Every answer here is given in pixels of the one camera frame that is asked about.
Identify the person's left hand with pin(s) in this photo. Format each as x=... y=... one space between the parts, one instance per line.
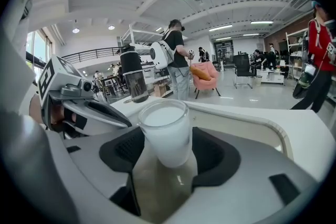
x=56 y=116

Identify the orange cushion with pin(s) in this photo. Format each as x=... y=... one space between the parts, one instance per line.
x=200 y=73

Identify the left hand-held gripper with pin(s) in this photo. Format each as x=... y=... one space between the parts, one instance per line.
x=56 y=78

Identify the white low table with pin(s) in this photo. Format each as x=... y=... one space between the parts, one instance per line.
x=273 y=76

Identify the white storage shelf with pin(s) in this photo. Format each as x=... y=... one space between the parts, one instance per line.
x=296 y=55

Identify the black bar table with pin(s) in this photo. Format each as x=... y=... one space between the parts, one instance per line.
x=110 y=85

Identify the pink armchair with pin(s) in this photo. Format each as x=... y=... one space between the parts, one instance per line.
x=208 y=84

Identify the person's left forearm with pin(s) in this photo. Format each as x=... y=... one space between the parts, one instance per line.
x=35 y=110

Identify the white backpack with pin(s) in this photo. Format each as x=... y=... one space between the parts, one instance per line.
x=160 y=55

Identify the white metal frame rack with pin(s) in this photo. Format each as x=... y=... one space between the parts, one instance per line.
x=139 y=34

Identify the white glass cup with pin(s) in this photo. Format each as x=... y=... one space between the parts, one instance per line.
x=168 y=139

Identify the black office chair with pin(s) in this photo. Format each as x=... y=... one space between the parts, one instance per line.
x=242 y=65

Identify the round ceiling lamp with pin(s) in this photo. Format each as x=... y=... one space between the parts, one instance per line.
x=75 y=30
x=111 y=27

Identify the cardboard box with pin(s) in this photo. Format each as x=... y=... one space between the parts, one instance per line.
x=160 y=89

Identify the black shoulder bag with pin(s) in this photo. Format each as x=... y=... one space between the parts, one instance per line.
x=300 y=85

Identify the white waste bin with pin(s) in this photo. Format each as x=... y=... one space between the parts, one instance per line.
x=258 y=80

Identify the black balcony railing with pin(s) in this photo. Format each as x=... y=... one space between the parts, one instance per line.
x=92 y=53

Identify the long ceiling light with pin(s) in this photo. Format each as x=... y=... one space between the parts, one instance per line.
x=220 y=27
x=262 y=22

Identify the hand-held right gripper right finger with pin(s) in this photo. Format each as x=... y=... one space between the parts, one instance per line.
x=249 y=186

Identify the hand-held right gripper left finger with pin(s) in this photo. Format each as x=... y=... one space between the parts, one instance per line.
x=86 y=157

